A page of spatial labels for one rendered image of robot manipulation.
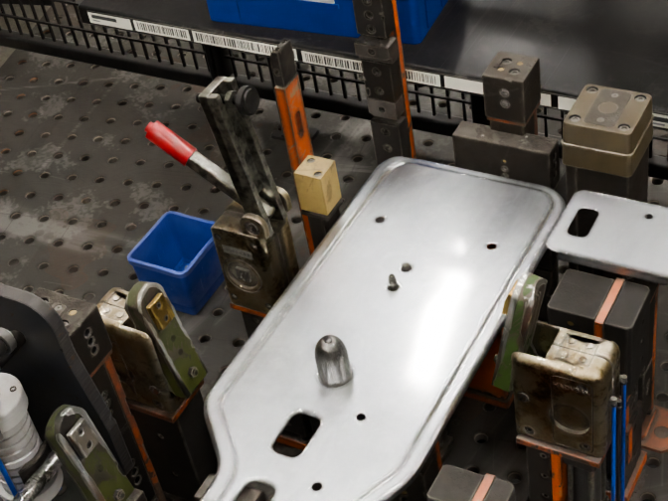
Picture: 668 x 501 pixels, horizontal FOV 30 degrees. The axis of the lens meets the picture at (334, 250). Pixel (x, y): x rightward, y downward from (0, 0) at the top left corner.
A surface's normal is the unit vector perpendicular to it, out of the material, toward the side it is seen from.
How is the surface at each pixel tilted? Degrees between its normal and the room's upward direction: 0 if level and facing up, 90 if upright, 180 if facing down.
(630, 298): 0
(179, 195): 0
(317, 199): 90
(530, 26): 0
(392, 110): 90
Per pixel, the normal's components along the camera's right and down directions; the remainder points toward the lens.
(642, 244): -0.15, -0.73
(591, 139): -0.47, 0.62
